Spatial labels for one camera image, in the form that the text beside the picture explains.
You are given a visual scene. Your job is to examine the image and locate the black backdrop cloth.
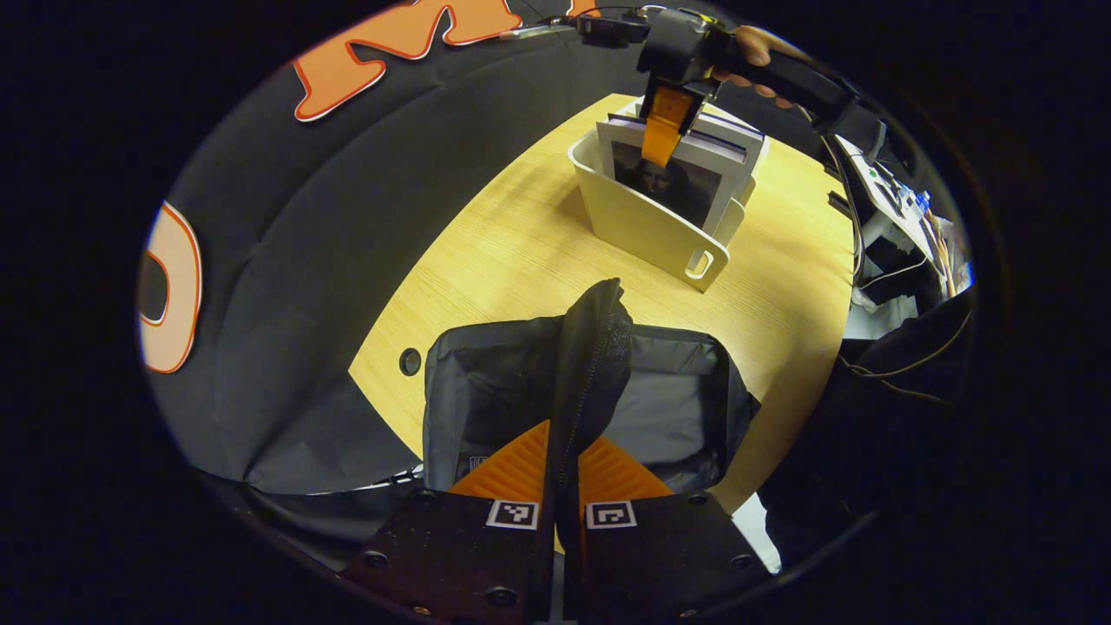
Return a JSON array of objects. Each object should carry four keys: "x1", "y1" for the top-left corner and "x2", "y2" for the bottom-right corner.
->
[{"x1": 137, "y1": 0, "x2": 662, "y2": 497}]

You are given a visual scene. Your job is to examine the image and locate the black schoolbag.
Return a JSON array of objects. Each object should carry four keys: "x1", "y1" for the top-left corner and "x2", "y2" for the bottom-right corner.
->
[{"x1": 422, "y1": 277, "x2": 763, "y2": 558}]

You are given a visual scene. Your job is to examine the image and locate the blue cover book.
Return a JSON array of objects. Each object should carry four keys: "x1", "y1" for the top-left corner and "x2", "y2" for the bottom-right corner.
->
[{"x1": 608, "y1": 99, "x2": 767, "y2": 206}]

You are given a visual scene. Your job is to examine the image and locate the cluttered white side table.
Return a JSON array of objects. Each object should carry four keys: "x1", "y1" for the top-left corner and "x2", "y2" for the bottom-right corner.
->
[{"x1": 825, "y1": 130, "x2": 976, "y2": 341}]

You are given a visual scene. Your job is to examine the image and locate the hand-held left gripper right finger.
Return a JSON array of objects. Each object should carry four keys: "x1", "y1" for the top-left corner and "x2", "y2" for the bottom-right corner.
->
[{"x1": 561, "y1": 434, "x2": 773, "y2": 623}]

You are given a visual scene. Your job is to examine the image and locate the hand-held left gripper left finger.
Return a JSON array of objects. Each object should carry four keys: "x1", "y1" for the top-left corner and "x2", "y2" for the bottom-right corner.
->
[{"x1": 341, "y1": 420, "x2": 558, "y2": 623}]

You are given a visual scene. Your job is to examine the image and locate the white plastic bookshelf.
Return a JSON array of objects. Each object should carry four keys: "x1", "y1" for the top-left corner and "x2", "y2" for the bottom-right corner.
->
[{"x1": 568, "y1": 93, "x2": 772, "y2": 294}]

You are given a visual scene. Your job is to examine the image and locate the person's dark clothing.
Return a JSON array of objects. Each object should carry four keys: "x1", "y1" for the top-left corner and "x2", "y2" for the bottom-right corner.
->
[{"x1": 762, "y1": 291, "x2": 978, "y2": 570}]

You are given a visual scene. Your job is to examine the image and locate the white portrait cover book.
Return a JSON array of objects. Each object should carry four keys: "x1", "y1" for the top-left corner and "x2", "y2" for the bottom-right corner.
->
[{"x1": 596, "y1": 113, "x2": 750, "y2": 237}]

